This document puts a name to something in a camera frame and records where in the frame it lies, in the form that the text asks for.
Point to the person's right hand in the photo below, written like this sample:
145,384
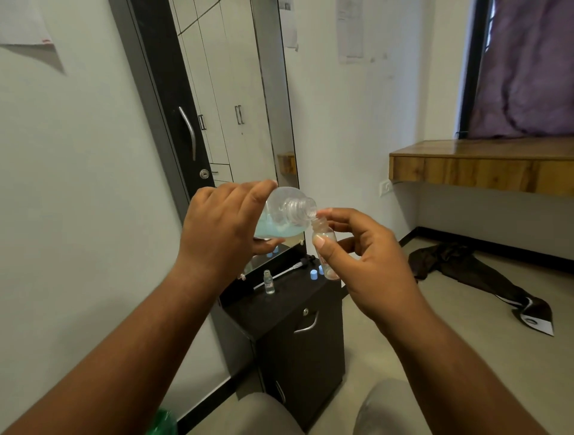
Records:
376,273

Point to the person's left hand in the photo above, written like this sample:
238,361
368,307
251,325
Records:
215,233

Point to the person's right middle finger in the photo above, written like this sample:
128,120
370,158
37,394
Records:
347,245

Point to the person's left thumb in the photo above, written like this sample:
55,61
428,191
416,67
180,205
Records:
268,246

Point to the person's right thumb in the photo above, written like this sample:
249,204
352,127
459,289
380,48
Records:
326,253

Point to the small clear plastic bottle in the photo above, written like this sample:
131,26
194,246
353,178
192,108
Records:
325,231

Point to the large clear bottle blue liquid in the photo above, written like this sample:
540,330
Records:
287,215

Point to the person's right forearm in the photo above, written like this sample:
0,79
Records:
453,381

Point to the person's left forearm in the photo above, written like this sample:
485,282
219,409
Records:
121,358

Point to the white stick with black tip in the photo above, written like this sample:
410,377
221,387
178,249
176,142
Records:
280,275

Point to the tiny clear glass vial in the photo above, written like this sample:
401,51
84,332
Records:
269,284

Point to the round silver door lock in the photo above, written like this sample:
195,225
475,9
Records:
204,174

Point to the black cabinet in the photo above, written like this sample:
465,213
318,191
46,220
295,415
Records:
296,358

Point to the black cloth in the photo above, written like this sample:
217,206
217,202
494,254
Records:
457,266

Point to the person's right leg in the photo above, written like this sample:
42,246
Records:
390,410

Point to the black wardrobe door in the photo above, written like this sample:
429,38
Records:
166,89

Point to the green plastic item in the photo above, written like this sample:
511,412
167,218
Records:
167,423

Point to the purple curtain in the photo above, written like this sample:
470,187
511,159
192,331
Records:
524,67

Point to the white wall socket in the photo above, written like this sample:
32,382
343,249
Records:
385,188

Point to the wooden wall shelf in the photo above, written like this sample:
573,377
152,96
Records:
484,168

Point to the tall wall mirror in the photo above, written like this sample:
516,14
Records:
233,89

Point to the narrow white wall paper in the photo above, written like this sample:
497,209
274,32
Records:
350,29

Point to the small white wall paper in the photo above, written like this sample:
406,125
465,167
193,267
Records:
289,22

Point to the black window frame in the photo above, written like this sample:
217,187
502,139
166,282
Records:
471,53

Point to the large white wall paper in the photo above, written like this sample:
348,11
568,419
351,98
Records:
22,20

